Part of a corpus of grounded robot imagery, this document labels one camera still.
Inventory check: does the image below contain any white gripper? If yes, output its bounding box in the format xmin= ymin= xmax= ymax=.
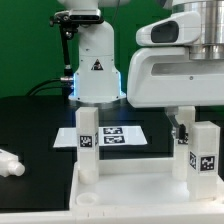
xmin=127 ymin=47 xmax=224 ymax=140

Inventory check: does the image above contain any white desk top tray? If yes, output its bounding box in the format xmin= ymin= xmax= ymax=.
xmin=69 ymin=156 xmax=224 ymax=212

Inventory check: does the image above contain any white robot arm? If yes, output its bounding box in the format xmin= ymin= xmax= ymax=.
xmin=54 ymin=0 xmax=224 ymax=112

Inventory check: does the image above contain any white marker plate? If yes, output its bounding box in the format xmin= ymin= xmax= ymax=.
xmin=53 ymin=126 xmax=147 ymax=148

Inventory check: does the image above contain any white frame rail front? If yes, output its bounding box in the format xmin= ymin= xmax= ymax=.
xmin=0 ymin=203 xmax=224 ymax=224

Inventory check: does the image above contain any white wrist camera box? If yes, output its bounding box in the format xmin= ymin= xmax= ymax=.
xmin=136 ymin=11 xmax=201 ymax=46

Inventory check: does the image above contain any black cable at base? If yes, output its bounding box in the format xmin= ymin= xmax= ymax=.
xmin=25 ymin=78 xmax=75 ymax=97

